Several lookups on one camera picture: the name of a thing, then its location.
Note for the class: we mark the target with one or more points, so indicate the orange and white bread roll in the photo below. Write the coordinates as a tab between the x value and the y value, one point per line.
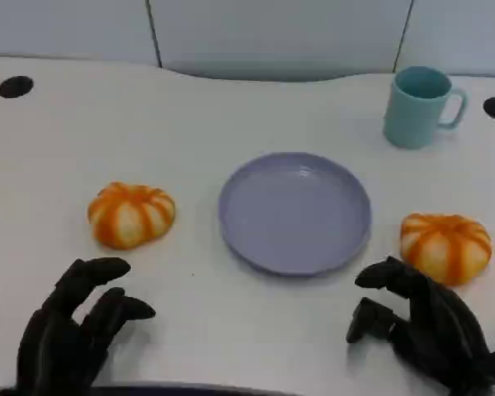
445	243
128	218

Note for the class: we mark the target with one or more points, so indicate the grey partition panel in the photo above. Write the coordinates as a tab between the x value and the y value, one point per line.
462	33
66	29
280	37

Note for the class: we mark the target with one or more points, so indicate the lilac plate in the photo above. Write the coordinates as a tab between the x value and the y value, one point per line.
293	214

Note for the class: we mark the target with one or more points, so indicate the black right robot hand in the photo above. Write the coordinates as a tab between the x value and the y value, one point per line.
441	330

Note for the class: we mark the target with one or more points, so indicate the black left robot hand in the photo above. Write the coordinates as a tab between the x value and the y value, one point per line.
53	342

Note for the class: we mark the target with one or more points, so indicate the pale green mug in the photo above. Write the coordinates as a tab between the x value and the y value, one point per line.
412	115

